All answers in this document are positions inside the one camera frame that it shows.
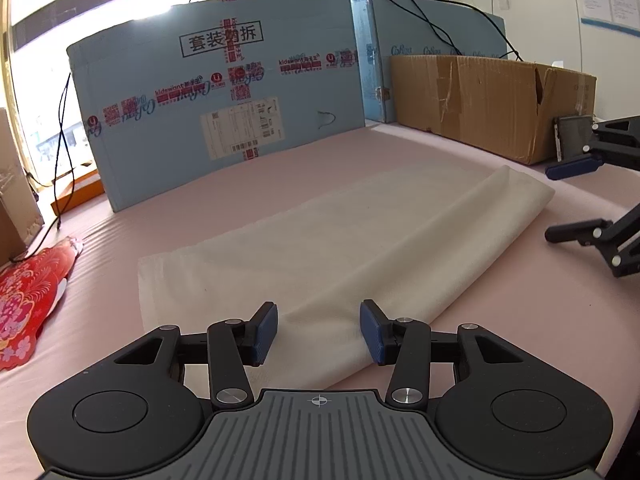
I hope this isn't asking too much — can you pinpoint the dark grey flat device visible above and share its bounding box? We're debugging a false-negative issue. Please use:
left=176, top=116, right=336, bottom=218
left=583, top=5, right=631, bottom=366
left=554, top=115, right=597, bottom=162

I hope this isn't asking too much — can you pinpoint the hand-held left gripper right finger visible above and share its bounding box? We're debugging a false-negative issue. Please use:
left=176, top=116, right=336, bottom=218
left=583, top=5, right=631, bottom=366
left=359, top=299, right=547, bottom=406

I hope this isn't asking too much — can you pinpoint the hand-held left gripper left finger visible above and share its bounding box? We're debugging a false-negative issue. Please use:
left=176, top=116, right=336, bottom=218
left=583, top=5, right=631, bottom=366
left=99, top=301, right=279, bottom=409

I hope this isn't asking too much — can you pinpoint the brown cardboard box with tape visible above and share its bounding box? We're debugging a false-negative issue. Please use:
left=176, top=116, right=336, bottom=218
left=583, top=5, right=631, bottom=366
left=389, top=54, right=598, bottom=166

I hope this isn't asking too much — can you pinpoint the orange flat box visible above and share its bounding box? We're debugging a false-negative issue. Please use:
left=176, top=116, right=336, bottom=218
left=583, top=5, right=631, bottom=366
left=50, top=169, right=107, bottom=217

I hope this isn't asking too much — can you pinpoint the red printed paper bag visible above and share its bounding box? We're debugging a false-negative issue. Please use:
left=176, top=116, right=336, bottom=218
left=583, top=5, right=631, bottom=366
left=0, top=237, right=85, bottom=372

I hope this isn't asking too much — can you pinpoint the white fabric shopping bag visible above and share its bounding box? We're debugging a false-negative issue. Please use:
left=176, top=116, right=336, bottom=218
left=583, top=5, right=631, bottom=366
left=137, top=164, right=556, bottom=391

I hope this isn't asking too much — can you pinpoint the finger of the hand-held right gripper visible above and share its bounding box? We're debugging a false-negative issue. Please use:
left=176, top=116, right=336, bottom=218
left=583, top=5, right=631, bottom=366
left=545, top=205, right=640, bottom=279
left=545, top=115, right=640, bottom=181

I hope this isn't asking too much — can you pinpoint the large blue cardboard box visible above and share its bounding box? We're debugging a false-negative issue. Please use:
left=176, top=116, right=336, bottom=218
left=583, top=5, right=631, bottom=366
left=66, top=0, right=369, bottom=213

